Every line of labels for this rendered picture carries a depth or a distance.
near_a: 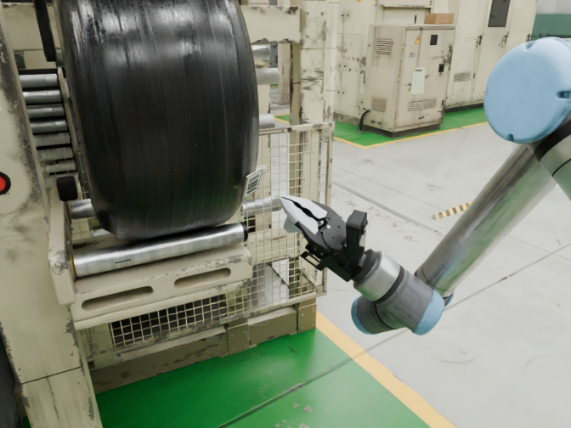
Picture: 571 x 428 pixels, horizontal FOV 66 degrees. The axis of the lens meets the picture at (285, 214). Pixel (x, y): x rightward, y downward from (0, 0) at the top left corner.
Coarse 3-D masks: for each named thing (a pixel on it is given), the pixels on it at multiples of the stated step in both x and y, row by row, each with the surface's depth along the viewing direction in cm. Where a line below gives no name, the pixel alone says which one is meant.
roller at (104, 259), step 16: (224, 224) 94; (240, 224) 94; (144, 240) 87; (160, 240) 87; (176, 240) 88; (192, 240) 89; (208, 240) 90; (224, 240) 92; (240, 240) 94; (80, 256) 81; (96, 256) 82; (112, 256) 83; (128, 256) 84; (144, 256) 85; (160, 256) 87; (80, 272) 81; (96, 272) 83
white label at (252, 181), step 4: (260, 168) 80; (252, 172) 79; (256, 172) 80; (260, 172) 81; (248, 176) 78; (252, 176) 79; (256, 176) 80; (260, 176) 82; (248, 180) 79; (252, 180) 81; (256, 180) 82; (248, 184) 80; (252, 184) 82; (256, 184) 83; (244, 188) 80; (248, 188) 81; (252, 188) 83; (256, 188) 84; (244, 192) 81; (248, 192) 82; (252, 192) 84; (244, 196) 82
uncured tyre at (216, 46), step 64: (64, 0) 64; (128, 0) 64; (192, 0) 67; (64, 64) 67; (128, 64) 62; (192, 64) 66; (128, 128) 64; (192, 128) 68; (256, 128) 76; (128, 192) 70; (192, 192) 75
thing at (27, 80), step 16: (32, 80) 108; (48, 80) 109; (32, 96) 108; (48, 96) 109; (64, 96) 110; (32, 112) 110; (48, 112) 112; (64, 112) 113; (32, 128) 110; (48, 128) 112; (64, 128) 114; (48, 144) 115; (64, 144) 127; (64, 160) 119; (64, 176) 118; (80, 176) 119
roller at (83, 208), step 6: (72, 204) 104; (78, 204) 104; (84, 204) 105; (90, 204) 105; (72, 210) 103; (78, 210) 104; (84, 210) 104; (90, 210) 105; (72, 216) 104; (78, 216) 104; (84, 216) 105; (90, 216) 106
